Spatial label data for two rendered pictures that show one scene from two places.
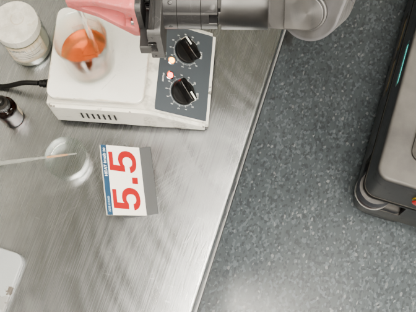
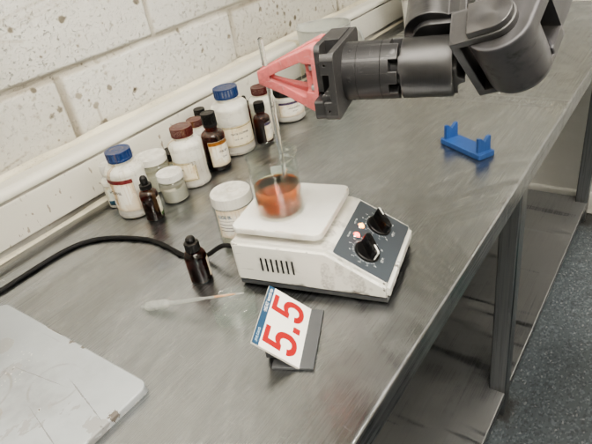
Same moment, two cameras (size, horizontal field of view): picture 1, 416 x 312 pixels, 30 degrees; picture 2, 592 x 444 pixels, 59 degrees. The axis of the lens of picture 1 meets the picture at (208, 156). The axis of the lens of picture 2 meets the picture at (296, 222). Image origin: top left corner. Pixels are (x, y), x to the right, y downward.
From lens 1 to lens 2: 0.58 m
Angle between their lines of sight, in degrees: 44
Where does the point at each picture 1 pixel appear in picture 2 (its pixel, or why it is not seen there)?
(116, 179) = (275, 318)
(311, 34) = (499, 41)
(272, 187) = not seen: outside the picture
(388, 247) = not seen: outside the picture
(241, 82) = (434, 272)
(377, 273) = not seen: outside the picture
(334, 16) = (527, 16)
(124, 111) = (301, 252)
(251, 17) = (432, 58)
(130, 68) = (317, 214)
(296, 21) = (481, 22)
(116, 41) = (309, 199)
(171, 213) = (329, 372)
